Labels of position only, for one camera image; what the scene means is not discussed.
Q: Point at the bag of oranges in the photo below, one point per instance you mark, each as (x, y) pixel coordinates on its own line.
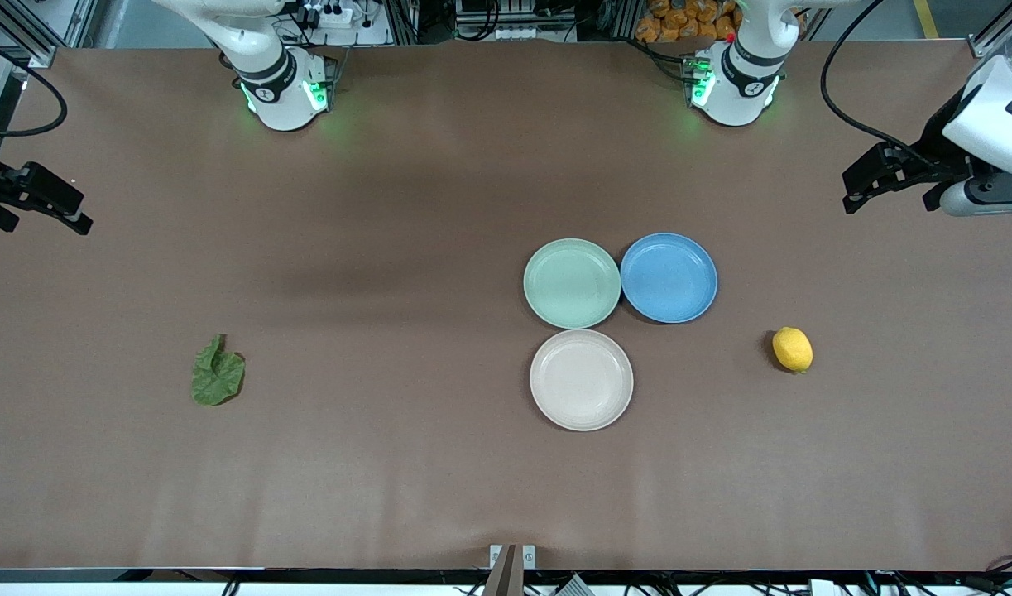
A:
(683, 21)

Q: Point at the green lettuce leaf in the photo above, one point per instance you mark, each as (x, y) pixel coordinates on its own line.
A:
(218, 377)

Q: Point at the light green plate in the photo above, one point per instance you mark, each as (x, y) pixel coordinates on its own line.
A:
(572, 283)

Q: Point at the yellow lemon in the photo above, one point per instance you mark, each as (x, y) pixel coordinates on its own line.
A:
(793, 349)

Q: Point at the aluminium frame profile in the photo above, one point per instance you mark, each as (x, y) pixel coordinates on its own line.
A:
(26, 29)
(998, 33)

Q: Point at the beige plate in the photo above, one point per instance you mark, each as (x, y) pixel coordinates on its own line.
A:
(582, 381)

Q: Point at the blue plate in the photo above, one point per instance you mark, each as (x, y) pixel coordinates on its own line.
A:
(669, 278)

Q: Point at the metal table edge bracket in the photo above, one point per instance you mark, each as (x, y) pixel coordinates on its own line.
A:
(510, 567)

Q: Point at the white power strip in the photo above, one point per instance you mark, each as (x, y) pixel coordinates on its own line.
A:
(332, 15)

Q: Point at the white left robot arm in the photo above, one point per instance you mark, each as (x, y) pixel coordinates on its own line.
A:
(741, 83)

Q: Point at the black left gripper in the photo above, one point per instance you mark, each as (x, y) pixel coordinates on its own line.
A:
(941, 142)

